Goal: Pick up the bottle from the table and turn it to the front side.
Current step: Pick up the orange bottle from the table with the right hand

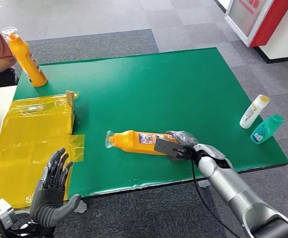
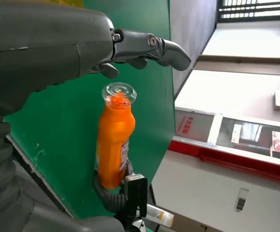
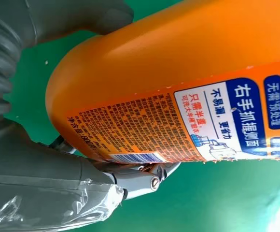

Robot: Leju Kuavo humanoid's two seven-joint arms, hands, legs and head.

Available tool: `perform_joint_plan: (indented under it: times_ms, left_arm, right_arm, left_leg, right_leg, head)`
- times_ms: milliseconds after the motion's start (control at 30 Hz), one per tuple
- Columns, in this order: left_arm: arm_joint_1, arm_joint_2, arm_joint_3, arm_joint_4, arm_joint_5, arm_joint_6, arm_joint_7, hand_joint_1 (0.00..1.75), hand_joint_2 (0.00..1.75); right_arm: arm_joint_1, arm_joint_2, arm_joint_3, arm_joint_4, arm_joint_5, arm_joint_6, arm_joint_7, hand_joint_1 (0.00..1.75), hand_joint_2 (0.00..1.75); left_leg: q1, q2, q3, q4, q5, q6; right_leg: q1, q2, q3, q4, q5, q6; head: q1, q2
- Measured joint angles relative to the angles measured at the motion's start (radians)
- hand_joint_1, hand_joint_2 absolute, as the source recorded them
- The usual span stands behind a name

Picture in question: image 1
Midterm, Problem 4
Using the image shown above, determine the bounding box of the orange bottle with clear cap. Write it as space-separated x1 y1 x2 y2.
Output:
2 27 48 88
105 130 182 156

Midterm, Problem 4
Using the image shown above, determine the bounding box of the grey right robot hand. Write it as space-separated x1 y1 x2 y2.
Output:
166 130 200 162

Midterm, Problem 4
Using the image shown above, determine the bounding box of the green table board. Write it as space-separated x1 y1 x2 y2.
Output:
13 47 288 199

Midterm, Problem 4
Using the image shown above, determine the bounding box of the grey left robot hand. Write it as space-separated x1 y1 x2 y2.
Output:
30 148 82 229

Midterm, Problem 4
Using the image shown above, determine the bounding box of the yellow plastic wrapped cardboard box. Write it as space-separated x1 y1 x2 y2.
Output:
0 90 85 217

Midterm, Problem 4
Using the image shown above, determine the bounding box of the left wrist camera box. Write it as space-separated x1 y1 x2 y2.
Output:
0 198 17 231

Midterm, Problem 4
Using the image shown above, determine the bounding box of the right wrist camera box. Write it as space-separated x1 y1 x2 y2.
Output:
153 137 185 158

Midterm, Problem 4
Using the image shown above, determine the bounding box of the white cabinet with black base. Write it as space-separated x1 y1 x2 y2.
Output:
254 0 288 64

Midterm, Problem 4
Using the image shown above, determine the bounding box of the white table foot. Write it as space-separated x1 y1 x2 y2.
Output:
73 200 88 214
197 178 211 189

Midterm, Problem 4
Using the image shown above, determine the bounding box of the teal translucent bottle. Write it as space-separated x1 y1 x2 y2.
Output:
250 114 285 145

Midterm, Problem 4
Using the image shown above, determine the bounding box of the white bottle with yellow cap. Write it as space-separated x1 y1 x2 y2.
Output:
240 94 271 130

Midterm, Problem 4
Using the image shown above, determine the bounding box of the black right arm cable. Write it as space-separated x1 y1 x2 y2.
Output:
191 160 242 238

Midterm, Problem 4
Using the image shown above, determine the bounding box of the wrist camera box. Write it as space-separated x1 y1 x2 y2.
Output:
153 137 185 158
0 198 17 231

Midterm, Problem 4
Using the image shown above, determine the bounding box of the red white display stand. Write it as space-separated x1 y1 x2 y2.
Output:
224 0 288 48

